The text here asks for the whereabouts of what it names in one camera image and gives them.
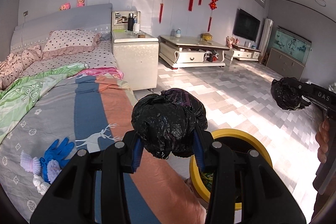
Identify white standing air conditioner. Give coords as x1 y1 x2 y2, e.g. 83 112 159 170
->
259 18 273 52

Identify glass fish tank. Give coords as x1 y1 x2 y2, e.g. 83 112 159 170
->
273 26 313 64

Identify blue rubber glove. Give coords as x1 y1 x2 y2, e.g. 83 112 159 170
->
39 137 75 184

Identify black plastic bag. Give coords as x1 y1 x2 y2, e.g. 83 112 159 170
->
131 88 208 160
271 76 311 111

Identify yellow rimmed red bin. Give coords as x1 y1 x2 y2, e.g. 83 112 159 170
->
189 129 273 210

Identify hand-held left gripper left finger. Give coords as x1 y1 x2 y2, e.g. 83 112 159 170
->
30 131 145 224

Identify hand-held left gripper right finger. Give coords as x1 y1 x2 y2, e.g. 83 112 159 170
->
193 131 307 224

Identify grey blue orange blanket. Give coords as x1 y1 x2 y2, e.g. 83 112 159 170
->
0 73 208 224

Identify green patterned quilt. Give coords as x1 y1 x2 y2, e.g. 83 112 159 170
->
0 63 90 144

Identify cream coffee table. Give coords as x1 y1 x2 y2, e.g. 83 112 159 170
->
159 34 231 70

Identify pink patterned cloth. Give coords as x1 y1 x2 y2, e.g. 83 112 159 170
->
83 67 125 79

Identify pink floral quilt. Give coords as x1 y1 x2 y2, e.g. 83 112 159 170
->
0 44 44 90

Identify cream television stand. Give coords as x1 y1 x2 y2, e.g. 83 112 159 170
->
224 44 262 62

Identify grey cabinet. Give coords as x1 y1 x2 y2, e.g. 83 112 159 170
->
266 47 306 80

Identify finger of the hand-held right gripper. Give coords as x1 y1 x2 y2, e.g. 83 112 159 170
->
294 79 307 92
299 97 313 109

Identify polka dot bedsheet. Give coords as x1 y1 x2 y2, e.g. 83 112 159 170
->
21 40 117 77

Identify grey upholstered bed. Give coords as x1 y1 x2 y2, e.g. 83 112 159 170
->
0 3 208 224

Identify green snack packet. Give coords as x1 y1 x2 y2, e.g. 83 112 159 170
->
199 170 214 191

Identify polka dot pillow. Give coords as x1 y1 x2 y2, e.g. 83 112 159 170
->
42 30 101 59

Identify pink figurine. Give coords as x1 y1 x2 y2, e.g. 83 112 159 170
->
226 36 240 47

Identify person's right hand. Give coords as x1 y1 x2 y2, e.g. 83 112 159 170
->
315 118 332 163

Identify black flat television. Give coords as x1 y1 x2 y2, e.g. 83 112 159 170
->
233 9 261 42

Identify white tissue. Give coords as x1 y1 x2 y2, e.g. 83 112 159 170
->
33 174 51 195

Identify cream nightstand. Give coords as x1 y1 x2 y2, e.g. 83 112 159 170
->
112 11 160 92

